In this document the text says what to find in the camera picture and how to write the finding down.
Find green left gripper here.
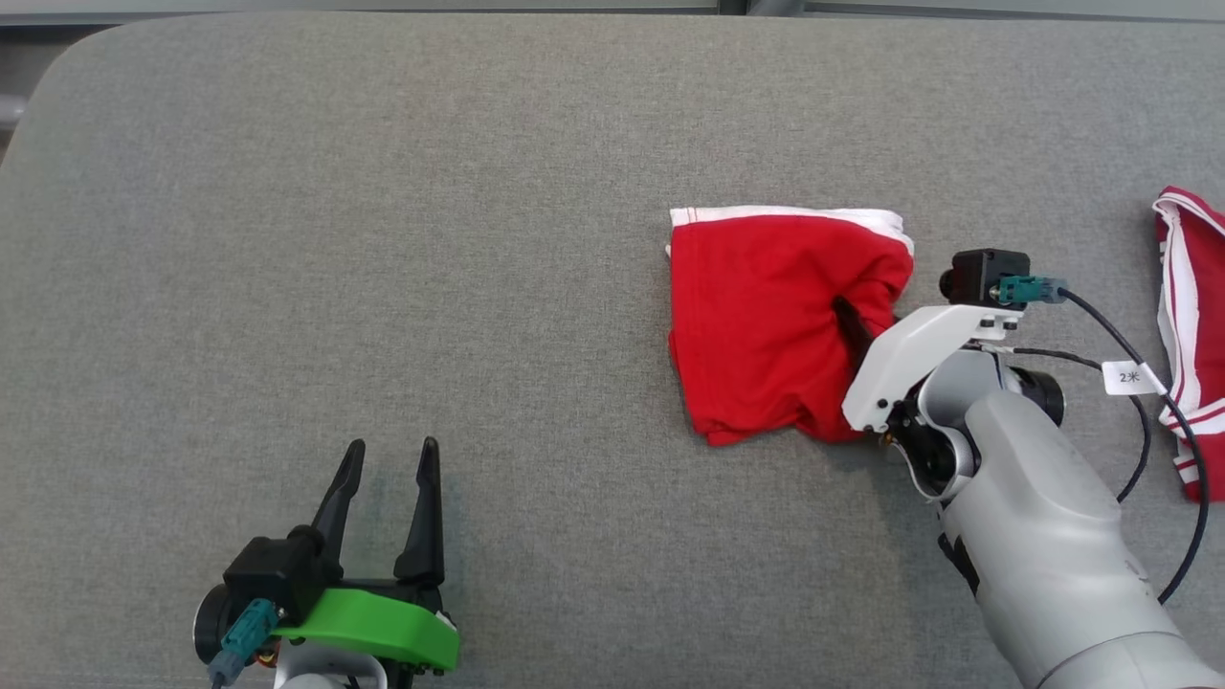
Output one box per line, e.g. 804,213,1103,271
271,436,461,673

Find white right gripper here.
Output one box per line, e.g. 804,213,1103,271
831,295,1030,434

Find red garment with white cuffs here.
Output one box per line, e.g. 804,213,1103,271
666,204,917,448

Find red Bulls shirt white sleeves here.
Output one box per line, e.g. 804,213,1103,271
1151,186,1225,503

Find teal left camera connector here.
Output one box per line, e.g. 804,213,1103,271
209,598,281,686

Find teal camera connector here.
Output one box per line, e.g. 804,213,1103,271
209,598,281,686
991,275,1069,307

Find teal right camera connector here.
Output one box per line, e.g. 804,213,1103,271
991,275,1069,307

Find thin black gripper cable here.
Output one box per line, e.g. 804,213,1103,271
991,344,1152,503

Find right camera cable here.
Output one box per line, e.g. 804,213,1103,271
1058,287,1212,606

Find white right cable label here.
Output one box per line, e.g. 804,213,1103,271
1102,359,1169,397

